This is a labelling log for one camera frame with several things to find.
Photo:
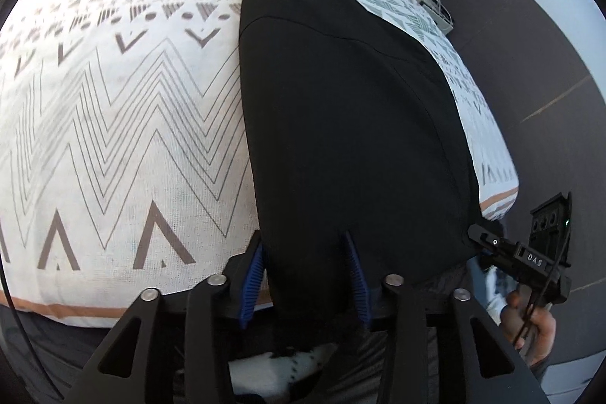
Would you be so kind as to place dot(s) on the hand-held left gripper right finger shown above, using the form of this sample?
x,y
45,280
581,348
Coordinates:
x,y
357,285

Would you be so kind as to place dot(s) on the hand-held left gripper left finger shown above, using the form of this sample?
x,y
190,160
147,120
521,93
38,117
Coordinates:
x,y
253,283

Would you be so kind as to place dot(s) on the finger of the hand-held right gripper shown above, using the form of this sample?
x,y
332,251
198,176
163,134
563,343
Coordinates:
x,y
483,238

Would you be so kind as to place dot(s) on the black shirt with yellow print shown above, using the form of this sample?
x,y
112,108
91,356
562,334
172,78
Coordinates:
x,y
360,139

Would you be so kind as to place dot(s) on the person's right hand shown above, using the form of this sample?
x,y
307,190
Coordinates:
x,y
532,333

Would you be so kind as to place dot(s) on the person's pale sleeve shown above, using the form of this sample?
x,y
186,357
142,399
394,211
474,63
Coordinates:
x,y
492,290

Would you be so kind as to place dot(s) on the white black spotted cloth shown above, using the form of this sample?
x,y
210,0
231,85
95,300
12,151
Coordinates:
x,y
279,368

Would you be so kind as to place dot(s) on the white geometric patterned bed cover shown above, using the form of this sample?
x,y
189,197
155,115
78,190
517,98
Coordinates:
x,y
118,124

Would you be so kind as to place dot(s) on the person's grey pants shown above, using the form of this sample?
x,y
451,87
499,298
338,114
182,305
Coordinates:
x,y
47,337

